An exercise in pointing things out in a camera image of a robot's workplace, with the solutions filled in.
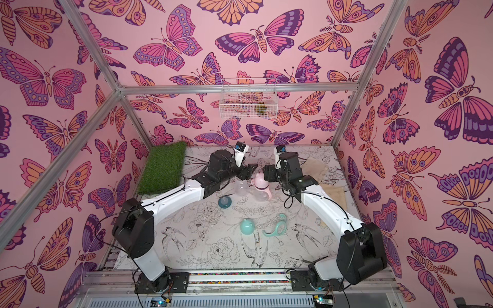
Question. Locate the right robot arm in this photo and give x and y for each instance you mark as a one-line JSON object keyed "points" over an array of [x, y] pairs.
{"points": [[361, 252]]}

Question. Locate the teal nipple collar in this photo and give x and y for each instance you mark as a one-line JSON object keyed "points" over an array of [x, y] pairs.
{"points": [[224, 202]]}

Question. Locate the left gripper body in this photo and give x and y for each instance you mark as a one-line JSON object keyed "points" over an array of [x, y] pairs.
{"points": [[239, 173]]}

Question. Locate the white wire basket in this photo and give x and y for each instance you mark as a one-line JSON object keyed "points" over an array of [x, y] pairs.
{"points": [[249, 98]]}

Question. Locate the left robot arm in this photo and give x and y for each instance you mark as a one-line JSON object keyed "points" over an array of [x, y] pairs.
{"points": [[135, 226]]}

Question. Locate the clear baby bottle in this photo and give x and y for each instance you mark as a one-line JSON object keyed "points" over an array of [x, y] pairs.
{"points": [[241, 188], [262, 195]]}

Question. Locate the pink bottle cap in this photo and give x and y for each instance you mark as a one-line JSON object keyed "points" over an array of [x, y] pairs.
{"points": [[259, 181]]}

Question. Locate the green artificial grass mat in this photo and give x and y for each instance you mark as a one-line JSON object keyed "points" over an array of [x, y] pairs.
{"points": [[163, 169]]}

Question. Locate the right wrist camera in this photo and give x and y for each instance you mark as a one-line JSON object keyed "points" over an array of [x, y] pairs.
{"points": [[278, 151]]}

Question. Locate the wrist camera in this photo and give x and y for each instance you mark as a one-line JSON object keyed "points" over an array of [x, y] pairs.
{"points": [[240, 150], [278, 151]]}

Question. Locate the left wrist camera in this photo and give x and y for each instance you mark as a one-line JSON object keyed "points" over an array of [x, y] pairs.
{"points": [[240, 150]]}

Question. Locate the mint bottle cap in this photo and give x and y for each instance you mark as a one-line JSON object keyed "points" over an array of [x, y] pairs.
{"points": [[247, 227]]}

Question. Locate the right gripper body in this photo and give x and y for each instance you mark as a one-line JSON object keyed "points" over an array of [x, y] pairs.
{"points": [[275, 172]]}

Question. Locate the beige glove green fingers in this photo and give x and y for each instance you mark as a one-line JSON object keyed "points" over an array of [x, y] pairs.
{"points": [[317, 169]]}

